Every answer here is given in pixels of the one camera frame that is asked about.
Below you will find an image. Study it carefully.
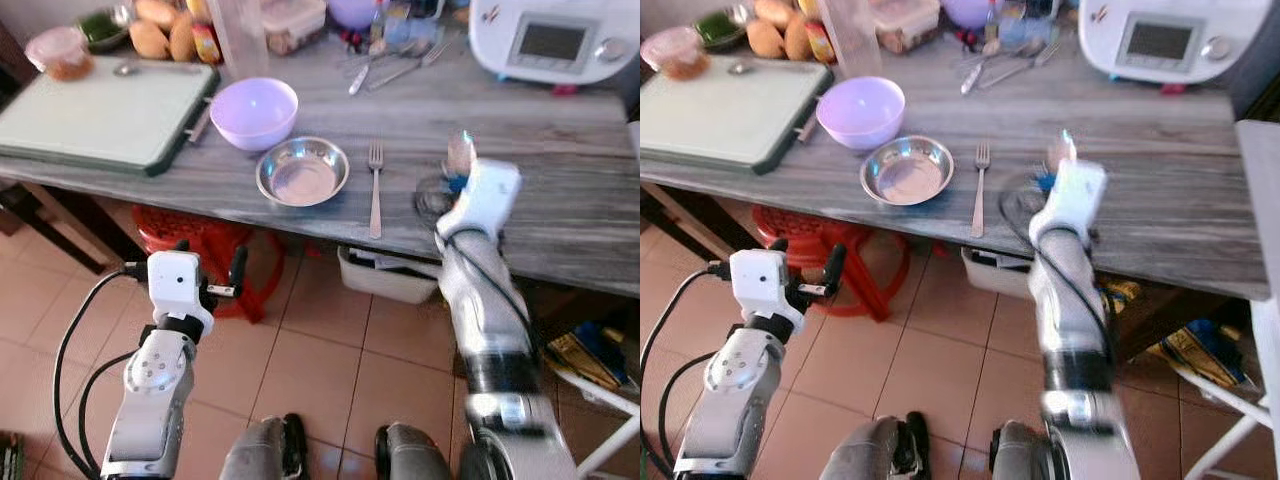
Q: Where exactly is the silver metal spoon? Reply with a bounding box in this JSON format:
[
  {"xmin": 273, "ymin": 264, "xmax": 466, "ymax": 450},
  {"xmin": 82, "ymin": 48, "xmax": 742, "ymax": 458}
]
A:
[
  {"xmin": 726, "ymin": 61, "xmax": 813, "ymax": 78},
  {"xmin": 112, "ymin": 62, "xmax": 203, "ymax": 79}
]

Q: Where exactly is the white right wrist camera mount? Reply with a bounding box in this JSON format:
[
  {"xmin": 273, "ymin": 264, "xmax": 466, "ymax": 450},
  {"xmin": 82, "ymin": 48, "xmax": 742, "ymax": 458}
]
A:
[
  {"xmin": 1030, "ymin": 160, "xmax": 1109, "ymax": 241},
  {"xmin": 438, "ymin": 158, "xmax": 524, "ymax": 241}
]

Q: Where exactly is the white green-edged cutting board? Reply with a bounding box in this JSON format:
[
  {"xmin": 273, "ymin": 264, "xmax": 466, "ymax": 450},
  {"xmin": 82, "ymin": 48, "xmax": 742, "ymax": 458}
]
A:
[
  {"xmin": 0, "ymin": 55, "xmax": 222, "ymax": 178},
  {"xmin": 640, "ymin": 55, "xmax": 835, "ymax": 176}
]

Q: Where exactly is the grey robot leg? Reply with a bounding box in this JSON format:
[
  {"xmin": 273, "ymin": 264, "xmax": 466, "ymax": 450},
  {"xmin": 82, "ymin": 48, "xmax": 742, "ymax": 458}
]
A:
[
  {"xmin": 821, "ymin": 411, "xmax": 932, "ymax": 480},
  {"xmin": 989, "ymin": 419, "xmax": 1063, "ymax": 480},
  {"xmin": 374, "ymin": 421, "xmax": 458, "ymax": 480},
  {"xmin": 219, "ymin": 413, "xmax": 310, "ymax": 480}
]

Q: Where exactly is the short black left arm cable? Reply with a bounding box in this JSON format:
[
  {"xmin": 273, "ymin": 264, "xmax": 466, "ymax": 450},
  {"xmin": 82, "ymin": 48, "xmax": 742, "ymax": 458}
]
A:
[
  {"xmin": 657, "ymin": 348, "xmax": 718, "ymax": 473},
  {"xmin": 76, "ymin": 348, "xmax": 138, "ymax": 473}
]

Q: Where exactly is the clear lidded food container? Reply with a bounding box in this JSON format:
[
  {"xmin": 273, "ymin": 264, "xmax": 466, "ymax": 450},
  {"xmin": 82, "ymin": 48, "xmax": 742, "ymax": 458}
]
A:
[
  {"xmin": 869, "ymin": 0, "xmax": 942, "ymax": 55},
  {"xmin": 261, "ymin": 0, "xmax": 329, "ymax": 57}
]

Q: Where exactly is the purple round container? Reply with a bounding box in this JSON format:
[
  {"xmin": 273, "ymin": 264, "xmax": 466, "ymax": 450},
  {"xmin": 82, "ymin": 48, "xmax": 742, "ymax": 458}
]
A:
[
  {"xmin": 327, "ymin": 0, "xmax": 382, "ymax": 30},
  {"xmin": 939, "ymin": 0, "xmax": 994, "ymax": 30}
]

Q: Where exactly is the stainless steel bowl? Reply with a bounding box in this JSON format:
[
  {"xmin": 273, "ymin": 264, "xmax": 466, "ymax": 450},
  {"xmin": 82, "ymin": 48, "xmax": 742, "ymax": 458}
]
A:
[
  {"xmin": 255, "ymin": 136, "xmax": 352, "ymax": 209},
  {"xmin": 859, "ymin": 135, "xmax": 956, "ymax": 208}
]

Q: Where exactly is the silver fork in cutlery pile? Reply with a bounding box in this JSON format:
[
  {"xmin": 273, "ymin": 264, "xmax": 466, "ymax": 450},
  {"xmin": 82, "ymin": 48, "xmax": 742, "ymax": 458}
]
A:
[
  {"xmin": 979, "ymin": 36, "xmax": 1069, "ymax": 91},
  {"xmin": 366, "ymin": 38, "xmax": 459, "ymax": 93}
]

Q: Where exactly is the yellow patterned package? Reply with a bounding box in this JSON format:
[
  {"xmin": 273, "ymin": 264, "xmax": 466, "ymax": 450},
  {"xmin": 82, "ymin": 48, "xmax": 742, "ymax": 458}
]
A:
[
  {"xmin": 547, "ymin": 328, "xmax": 628, "ymax": 393},
  {"xmin": 1148, "ymin": 320, "xmax": 1243, "ymax": 389}
]

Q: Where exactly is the green bowl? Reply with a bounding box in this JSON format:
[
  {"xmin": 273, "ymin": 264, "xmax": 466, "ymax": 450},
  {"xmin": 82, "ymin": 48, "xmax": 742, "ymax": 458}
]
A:
[
  {"xmin": 77, "ymin": 7, "xmax": 132, "ymax": 52},
  {"xmin": 696, "ymin": 7, "xmax": 750, "ymax": 52}
]

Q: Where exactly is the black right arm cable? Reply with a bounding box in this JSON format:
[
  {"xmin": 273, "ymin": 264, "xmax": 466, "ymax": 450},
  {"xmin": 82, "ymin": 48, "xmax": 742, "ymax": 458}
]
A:
[
  {"xmin": 998, "ymin": 170, "xmax": 1123, "ymax": 361},
  {"xmin": 413, "ymin": 172, "xmax": 536, "ymax": 346}
]

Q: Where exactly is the white kitchen appliance with display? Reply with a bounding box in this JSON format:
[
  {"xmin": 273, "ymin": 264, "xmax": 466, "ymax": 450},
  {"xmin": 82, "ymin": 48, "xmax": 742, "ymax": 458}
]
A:
[
  {"xmin": 469, "ymin": 0, "xmax": 641, "ymax": 87},
  {"xmin": 1077, "ymin": 0, "xmax": 1280, "ymax": 87}
]

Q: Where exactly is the white upright post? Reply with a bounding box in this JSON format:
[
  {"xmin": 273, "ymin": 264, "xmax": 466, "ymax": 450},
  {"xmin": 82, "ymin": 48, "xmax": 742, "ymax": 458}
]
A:
[{"xmin": 1236, "ymin": 119, "xmax": 1280, "ymax": 301}]

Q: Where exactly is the white metal rack frame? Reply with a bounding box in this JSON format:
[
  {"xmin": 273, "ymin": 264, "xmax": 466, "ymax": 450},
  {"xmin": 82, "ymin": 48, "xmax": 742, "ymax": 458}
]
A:
[
  {"xmin": 1165, "ymin": 298, "xmax": 1280, "ymax": 480},
  {"xmin": 545, "ymin": 330, "xmax": 641, "ymax": 480}
]

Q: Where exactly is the pink lidded food tub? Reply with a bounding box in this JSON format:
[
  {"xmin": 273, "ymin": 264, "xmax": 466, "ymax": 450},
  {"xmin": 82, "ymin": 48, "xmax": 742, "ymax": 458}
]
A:
[
  {"xmin": 24, "ymin": 26, "xmax": 95, "ymax": 82},
  {"xmin": 641, "ymin": 26, "xmax": 710, "ymax": 82}
]

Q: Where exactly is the grey left robot leg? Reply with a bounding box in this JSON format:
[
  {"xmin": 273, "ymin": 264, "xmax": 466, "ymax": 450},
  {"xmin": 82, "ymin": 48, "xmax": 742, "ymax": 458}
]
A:
[
  {"xmin": 219, "ymin": 413, "xmax": 310, "ymax": 480},
  {"xmin": 821, "ymin": 411, "xmax": 932, "ymax": 480}
]

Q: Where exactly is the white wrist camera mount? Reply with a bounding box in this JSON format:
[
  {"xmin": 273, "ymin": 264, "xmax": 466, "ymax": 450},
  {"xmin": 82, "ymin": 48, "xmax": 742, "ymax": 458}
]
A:
[
  {"xmin": 146, "ymin": 250, "xmax": 217, "ymax": 336},
  {"xmin": 1030, "ymin": 160, "xmax": 1109, "ymax": 241},
  {"xmin": 729, "ymin": 248, "xmax": 802, "ymax": 336},
  {"xmin": 438, "ymin": 158, "xmax": 524, "ymax": 241}
]

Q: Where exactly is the silver metal fork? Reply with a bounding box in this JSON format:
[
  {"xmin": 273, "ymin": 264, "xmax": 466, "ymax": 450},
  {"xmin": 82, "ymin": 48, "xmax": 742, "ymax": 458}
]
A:
[
  {"xmin": 366, "ymin": 141, "xmax": 387, "ymax": 240},
  {"xmin": 969, "ymin": 141, "xmax": 992, "ymax": 240}
]

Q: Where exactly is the yellow red snack packet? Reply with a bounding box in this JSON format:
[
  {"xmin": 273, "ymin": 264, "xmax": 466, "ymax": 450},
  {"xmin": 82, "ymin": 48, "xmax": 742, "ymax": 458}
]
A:
[
  {"xmin": 191, "ymin": 21, "xmax": 222, "ymax": 67},
  {"xmin": 804, "ymin": 19, "xmax": 837, "ymax": 66}
]

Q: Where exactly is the red plastic stool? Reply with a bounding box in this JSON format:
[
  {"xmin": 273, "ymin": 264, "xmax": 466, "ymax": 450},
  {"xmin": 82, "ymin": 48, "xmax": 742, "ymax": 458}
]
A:
[
  {"xmin": 132, "ymin": 204, "xmax": 283, "ymax": 324},
  {"xmin": 751, "ymin": 204, "xmax": 893, "ymax": 322}
]

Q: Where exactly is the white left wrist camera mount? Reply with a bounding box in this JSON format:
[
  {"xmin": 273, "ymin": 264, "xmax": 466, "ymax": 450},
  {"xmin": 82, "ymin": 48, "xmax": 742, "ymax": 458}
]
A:
[
  {"xmin": 146, "ymin": 250, "xmax": 217, "ymax": 336},
  {"xmin": 729, "ymin": 248, "xmax": 802, "ymax": 336}
]

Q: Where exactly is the long black left arm cable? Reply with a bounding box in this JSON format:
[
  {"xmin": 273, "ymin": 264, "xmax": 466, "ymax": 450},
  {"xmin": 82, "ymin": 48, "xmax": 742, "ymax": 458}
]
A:
[
  {"xmin": 52, "ymin": 262, "xmax": 151, "ymax": 480},
  {"xmin": 640, "ymin": 260, "xmax": 736, "ymax": 480}
]

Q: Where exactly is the purple plastic bowl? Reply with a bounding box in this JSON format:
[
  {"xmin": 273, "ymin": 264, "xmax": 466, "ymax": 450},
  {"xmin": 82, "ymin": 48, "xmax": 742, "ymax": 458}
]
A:
[
  {"xmin": 816, "ymin": 76, "xmax": 907, "ymax": 151},
  {"xmin": 209, "ymin": 77, "xmax": 300, "ymax": 153}
]

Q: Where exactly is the white plastic bin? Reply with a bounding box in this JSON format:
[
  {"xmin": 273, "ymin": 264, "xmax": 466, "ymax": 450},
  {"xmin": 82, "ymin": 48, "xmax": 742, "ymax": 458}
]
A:
[
  {"xmin": 337, "ymin": 244, "xmax": 442, "ymax": 305},
  {"xmin": 961, "ymin": 246, "xmax": 1037, "ymax": 300}
]

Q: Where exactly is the clear plastic pitcher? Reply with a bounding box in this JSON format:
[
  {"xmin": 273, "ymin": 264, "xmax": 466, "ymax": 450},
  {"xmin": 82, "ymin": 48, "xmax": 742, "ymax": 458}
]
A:
[
  {"xmin": 824, "ymin": 0, "xmax": 887, "ymax": 80},
  {"xmin": 209, "ymin": 0, "xmax": 272, "ymax": 81}
]

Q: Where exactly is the grey right robot leg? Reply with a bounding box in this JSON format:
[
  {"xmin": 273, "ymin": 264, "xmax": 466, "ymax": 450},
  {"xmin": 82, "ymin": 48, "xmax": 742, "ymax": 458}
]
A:
[
  {"xmin": 989, "ymin": 419, "xmax": 1063, "ymax": 480},
  {"xmin": 374, "ymin": 421, "xmax": 458, "ymax": 480}
]

